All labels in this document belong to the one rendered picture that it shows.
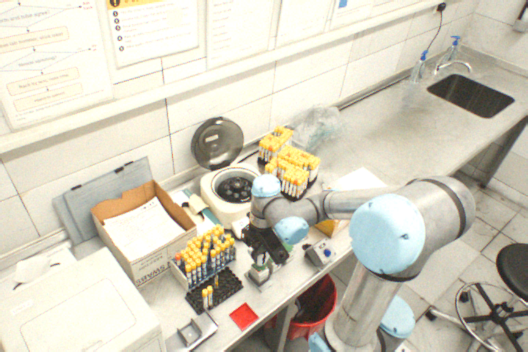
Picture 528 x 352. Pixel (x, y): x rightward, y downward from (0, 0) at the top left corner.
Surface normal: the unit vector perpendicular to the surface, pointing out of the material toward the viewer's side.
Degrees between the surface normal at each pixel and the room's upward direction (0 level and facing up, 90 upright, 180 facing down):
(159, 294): 0
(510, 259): 1
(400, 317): 10
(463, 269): 0
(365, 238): 80
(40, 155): 90
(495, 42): 90
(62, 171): 90
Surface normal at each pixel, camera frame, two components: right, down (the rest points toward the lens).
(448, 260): 0.07, -0.72
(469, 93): -0.75, 0.41
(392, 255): -0.83, 0.18
